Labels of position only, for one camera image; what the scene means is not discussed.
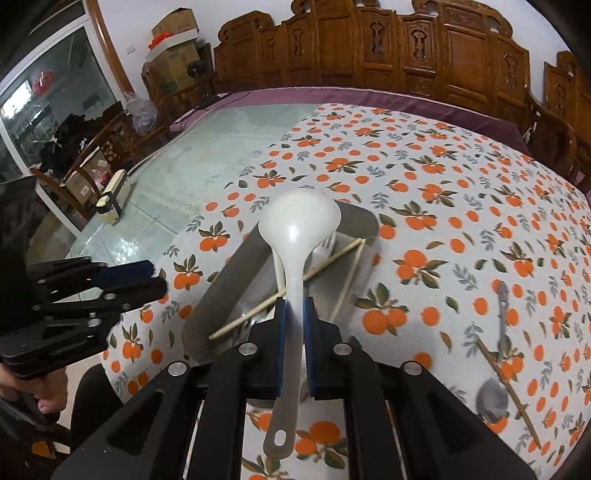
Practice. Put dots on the wooden chair under boxes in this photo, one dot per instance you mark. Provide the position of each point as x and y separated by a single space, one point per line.
178 101

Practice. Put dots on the stainless steel tray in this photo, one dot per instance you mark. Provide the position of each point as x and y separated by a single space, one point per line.
231 286

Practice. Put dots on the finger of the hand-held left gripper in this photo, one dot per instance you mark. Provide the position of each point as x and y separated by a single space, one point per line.
138 293
127 272

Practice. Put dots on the metal spoon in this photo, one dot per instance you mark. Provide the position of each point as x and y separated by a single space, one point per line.
491 401

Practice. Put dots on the person's left hand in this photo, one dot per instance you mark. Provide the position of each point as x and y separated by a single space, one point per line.
53 392

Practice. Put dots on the white plastic fork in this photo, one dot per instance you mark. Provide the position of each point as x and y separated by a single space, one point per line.
323 251

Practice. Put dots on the wooden armchair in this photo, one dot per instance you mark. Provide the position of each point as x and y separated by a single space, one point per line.
117 138

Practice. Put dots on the black round object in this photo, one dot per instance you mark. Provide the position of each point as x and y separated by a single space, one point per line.
196 69

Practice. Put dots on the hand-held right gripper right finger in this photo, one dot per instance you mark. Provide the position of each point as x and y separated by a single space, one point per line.
310 337

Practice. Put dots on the purple table cloth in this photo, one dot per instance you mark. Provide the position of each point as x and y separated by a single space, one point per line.
369 97

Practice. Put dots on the open cardboard box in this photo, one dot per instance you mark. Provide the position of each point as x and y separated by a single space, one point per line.
90 175

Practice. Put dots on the pile of black clothes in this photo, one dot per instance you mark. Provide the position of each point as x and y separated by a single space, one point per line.
69 138

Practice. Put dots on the clear plastic bag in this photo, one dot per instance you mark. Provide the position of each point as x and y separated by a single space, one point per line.
141 113

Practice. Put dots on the red round window sticker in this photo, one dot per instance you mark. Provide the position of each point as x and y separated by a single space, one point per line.
44 83

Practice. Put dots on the orange print tablecloth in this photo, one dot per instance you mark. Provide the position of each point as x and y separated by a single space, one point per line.
438 152

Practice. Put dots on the cream rectangular case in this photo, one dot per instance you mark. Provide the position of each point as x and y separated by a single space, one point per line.
113 196

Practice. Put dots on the glass sliding door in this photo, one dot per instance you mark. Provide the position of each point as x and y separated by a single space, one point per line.
60 60

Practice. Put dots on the white and red box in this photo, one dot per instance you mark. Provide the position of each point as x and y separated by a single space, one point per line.
168 44

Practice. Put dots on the large brown cardboard box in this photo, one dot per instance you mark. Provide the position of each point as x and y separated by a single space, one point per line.
173 69

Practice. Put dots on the white plastic ladle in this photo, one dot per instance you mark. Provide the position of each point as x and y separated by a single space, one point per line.
295 221

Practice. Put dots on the carved wooden chair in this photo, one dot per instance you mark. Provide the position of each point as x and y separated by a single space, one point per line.
561 101
249 50
461 55
341 41

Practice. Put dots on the person's black trousers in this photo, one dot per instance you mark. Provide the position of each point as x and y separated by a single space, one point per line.
94 406

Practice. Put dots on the wooden chopstick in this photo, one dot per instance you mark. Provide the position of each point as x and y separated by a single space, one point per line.
332 259
525 422
348 281

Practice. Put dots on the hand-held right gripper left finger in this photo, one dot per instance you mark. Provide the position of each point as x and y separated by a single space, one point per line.
279 332

